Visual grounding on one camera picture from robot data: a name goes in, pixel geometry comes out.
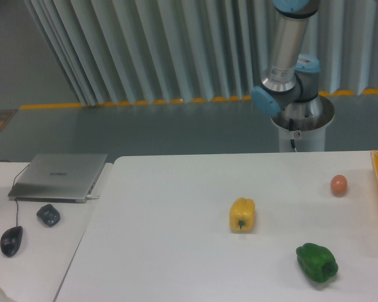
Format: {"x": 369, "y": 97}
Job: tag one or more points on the black computer mouse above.
{"x": 10, "y": 241}

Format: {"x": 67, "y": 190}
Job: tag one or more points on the white laptop charger plug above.
{"x": 91, "y": 197}

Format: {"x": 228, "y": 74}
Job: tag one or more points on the dark grey small dish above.
{"x": 48, "y": 215}

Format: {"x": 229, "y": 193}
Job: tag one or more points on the silver closed laptop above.
{"x": 63, "y": 178}

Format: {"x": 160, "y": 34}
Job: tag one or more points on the brown egg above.
{"x": 338, "y": 185}

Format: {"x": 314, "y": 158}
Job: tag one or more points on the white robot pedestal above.
{"x": 302, "y": 126}

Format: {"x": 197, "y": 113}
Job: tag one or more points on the green bell pepper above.
{"x": 317, "y": 262}

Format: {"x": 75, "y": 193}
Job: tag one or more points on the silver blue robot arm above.
{"x": 279, "y": 84}

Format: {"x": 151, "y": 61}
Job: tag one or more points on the yellow bell pepper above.
{"x": 242, "y": 215}

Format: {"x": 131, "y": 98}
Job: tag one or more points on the grey folding partition screen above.
{"x": 180, "y": 51}

